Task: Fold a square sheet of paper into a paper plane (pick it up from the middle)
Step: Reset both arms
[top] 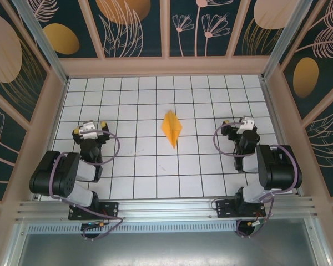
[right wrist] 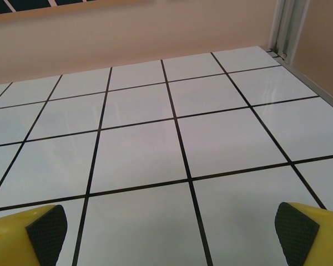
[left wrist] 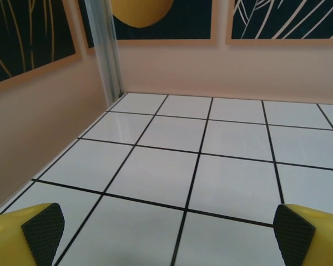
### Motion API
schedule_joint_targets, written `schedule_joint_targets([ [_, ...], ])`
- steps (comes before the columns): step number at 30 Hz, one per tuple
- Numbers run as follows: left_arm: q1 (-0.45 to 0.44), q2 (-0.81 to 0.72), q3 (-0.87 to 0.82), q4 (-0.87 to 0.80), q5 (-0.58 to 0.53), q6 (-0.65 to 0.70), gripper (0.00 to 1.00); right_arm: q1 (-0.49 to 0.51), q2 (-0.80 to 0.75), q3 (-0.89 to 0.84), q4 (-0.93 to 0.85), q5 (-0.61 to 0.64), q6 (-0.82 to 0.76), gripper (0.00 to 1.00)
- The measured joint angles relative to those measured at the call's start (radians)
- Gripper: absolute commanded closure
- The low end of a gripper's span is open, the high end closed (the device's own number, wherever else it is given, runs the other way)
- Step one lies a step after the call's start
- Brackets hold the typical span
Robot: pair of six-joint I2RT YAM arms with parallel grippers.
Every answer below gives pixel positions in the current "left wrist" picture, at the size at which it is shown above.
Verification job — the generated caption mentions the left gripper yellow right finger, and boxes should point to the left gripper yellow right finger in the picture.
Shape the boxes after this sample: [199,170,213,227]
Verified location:
[273,204,333,266]

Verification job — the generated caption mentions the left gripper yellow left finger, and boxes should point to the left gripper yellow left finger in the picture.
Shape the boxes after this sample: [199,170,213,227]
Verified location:
[0,202,65,266]

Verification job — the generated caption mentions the dark panel with gold fern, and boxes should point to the dark panel with gold fern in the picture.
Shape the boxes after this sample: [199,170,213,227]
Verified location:
[0,0,77,85]

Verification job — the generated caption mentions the dark panel with leaf drawings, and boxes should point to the dark panel with leaf drawings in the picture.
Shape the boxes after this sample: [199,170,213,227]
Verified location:
[230,0,333,39]

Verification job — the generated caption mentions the dark panel with orange oval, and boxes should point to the dark panel with orange oval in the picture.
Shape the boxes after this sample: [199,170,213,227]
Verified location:
[110,0,213,41]

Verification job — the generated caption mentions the aluminium corner post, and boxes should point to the aluminium corner post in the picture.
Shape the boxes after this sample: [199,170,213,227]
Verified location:
[85,0,126,102]

